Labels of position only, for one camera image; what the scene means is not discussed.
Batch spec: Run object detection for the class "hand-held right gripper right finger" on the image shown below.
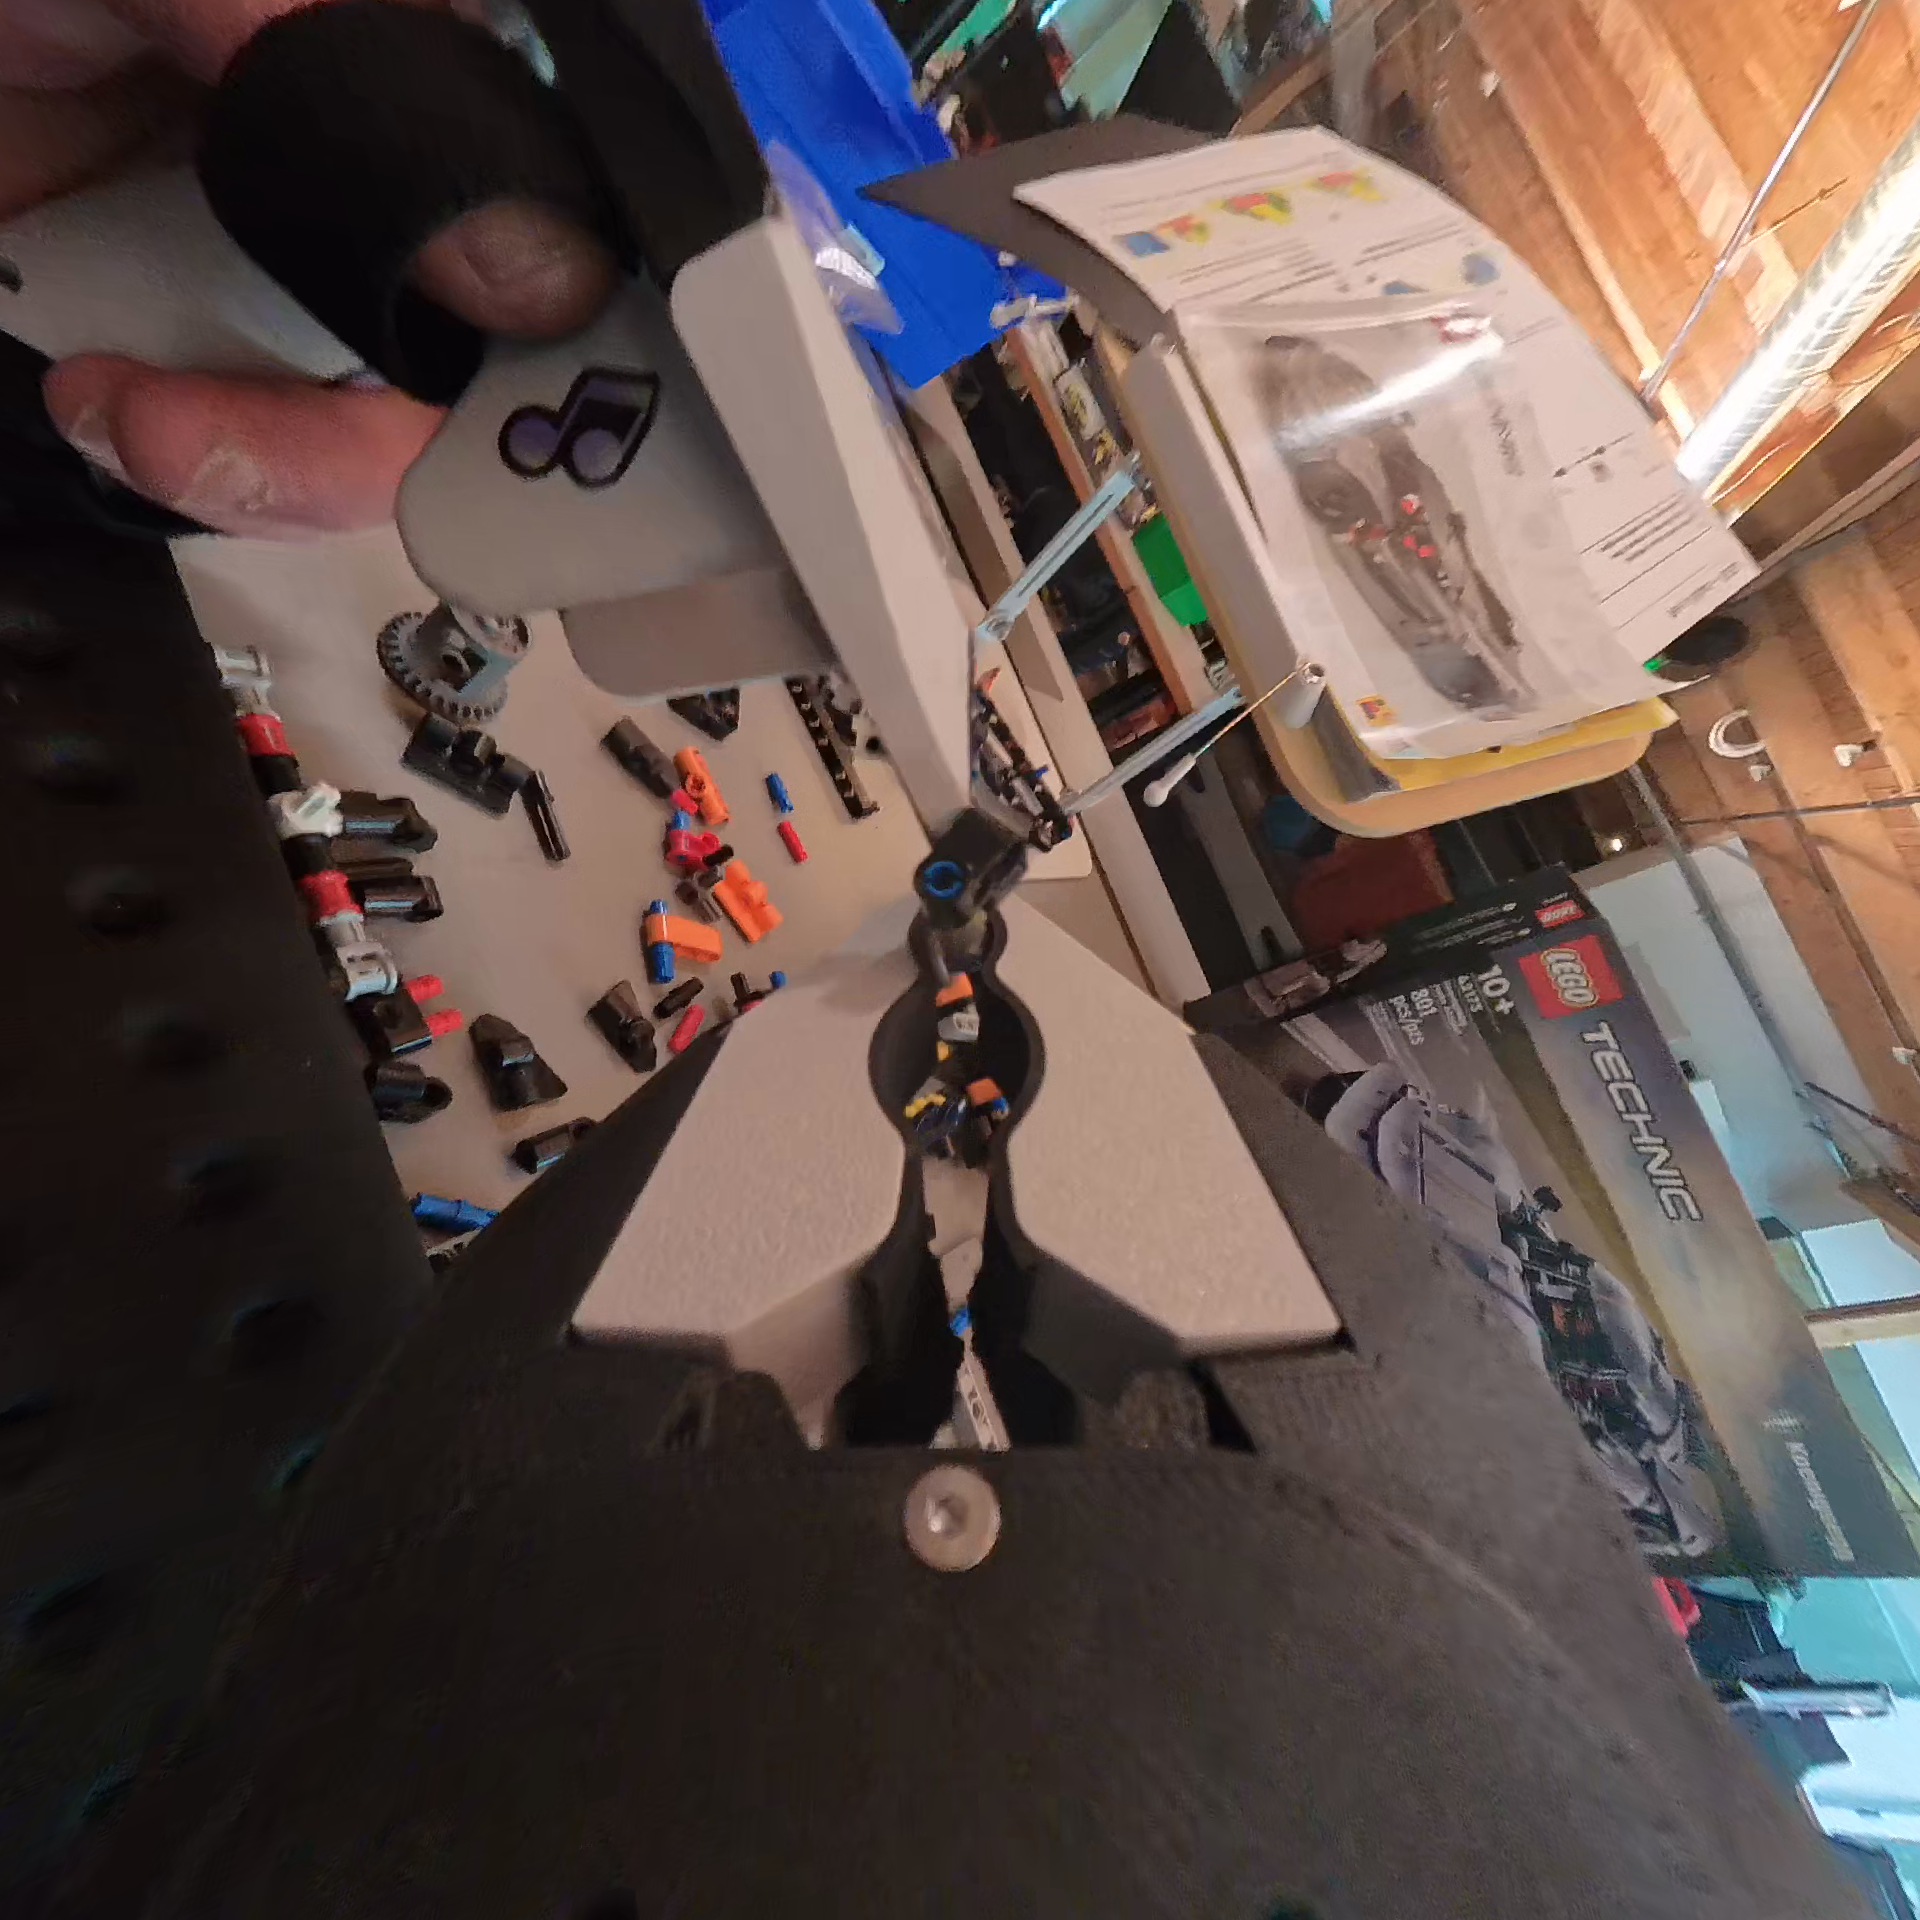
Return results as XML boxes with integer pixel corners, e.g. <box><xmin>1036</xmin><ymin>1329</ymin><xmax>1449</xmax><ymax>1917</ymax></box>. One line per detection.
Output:
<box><xmin>964</xmin><ymin>905</ymin><xmax>1346</xmax><ymax>1444</ymax></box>

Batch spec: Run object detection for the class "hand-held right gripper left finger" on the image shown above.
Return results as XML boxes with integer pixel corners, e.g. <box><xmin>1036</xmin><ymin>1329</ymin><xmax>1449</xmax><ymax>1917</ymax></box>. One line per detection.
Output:
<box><xmin>566</xmin><ymin>911</ymin><xmax>964</xmax><ymax>1444</ymax></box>

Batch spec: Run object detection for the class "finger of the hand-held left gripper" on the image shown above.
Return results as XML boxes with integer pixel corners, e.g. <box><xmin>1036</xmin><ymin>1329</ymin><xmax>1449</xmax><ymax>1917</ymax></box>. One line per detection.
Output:
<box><xmin>674</xmin><ymin>211</ymin><xmax>994</xmax><ymax>848</ymax></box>

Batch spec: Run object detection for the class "grey lego gear assembly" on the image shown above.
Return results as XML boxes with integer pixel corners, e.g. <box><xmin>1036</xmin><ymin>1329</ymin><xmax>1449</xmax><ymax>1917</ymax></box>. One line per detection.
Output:
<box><xmin>374</xmin><ymin>603</ymin><xmax>533</xmax><ymax>725</ymax></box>

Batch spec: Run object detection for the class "orange lego piece blue pin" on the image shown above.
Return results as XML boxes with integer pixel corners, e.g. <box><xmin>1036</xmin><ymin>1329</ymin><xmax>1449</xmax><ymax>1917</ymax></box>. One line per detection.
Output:
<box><xmin>638</xmin><ymin>898</ymin><xmax>726</xmax><ymax>987</ymax></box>

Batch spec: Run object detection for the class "black lego connector block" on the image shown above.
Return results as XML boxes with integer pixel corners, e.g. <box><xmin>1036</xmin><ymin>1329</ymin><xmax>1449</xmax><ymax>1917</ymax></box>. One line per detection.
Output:
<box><xmin>401</xmin><ymin>710</ymin><xmax>576</xmax><ymax>869</ymax></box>

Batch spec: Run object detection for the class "row of black lego connectors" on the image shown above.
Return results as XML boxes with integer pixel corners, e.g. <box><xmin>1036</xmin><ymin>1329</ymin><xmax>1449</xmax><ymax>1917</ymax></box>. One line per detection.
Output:
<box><xmin>209</xmin><ymin>647</ymin><xmax>470</xmax><ymax>1128</ymax></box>

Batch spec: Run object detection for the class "lego set box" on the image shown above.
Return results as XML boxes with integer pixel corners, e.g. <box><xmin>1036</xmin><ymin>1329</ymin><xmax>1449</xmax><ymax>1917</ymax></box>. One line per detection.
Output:
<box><xmin>1189</xmin><ymin>863</ymin><xmax>1920</xmax><ymax>1585</ymax></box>

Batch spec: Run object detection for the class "lego instruction booklet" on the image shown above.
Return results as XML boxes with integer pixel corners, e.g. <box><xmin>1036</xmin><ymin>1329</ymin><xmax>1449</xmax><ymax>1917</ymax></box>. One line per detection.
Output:
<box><xmin>1171</xmin><ymin>288</ymin><xmax>1760</xmax><ymax>764</ymax></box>

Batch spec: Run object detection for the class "person's left hand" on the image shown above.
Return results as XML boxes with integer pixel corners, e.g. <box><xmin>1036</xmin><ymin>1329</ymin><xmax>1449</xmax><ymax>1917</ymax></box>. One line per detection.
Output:
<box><xmin>0</xmin><ymin>0</ymin><xmax>620</xmax><ymax>533</ymax></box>

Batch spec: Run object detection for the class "white book stand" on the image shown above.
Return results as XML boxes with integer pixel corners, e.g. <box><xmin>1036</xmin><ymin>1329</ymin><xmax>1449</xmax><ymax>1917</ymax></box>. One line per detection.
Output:
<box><xmin>978</xmin><ymin>336</ymin><xmax>1673</xmax><ymax>890</ymax></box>

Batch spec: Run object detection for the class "black card sheet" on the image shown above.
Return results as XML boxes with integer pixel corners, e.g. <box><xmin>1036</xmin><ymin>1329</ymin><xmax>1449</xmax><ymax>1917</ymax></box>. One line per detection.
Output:
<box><xmin>860</xmin><ymin>116</ymin><xmax>1220</xmax><ymax>350</ymax></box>

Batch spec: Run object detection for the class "blue plastic bin with label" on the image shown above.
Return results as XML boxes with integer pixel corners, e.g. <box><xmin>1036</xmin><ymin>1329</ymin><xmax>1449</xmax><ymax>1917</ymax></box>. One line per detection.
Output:
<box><xmin>706</xmin><ymin>0</ymin><xmax>1053</xmax><ymax>394</ymax></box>

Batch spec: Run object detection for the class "black perforated panel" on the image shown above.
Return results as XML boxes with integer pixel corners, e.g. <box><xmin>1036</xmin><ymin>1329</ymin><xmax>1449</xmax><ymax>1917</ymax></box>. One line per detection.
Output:
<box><xmin>0</xmin><ymin>498</ymin><xmax>436</xmax><ymax>1648</ymax></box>

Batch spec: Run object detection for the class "ceiling light strip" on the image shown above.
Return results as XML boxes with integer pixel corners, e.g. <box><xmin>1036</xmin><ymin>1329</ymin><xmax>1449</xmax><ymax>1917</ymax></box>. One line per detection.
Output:
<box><xmin>1673</xmin><ymin>150</ymin><xmax>1920</xmax><ymax>489</ymax></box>

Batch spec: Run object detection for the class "black lego frame with pins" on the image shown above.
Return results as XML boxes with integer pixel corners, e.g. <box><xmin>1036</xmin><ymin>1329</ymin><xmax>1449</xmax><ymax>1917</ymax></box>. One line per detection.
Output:
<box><xmin>783</xmin><ymin>674</ymin><xmax>883</xmax><ymax>824</ymax></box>

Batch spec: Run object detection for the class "large black lego frame assembly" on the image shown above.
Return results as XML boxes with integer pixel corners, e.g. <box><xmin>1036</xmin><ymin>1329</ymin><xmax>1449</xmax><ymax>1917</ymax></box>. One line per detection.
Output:
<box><xmin>964</xmin><ymin>668</ymin><xmax>1075</xmax><ymax>845</ymax></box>

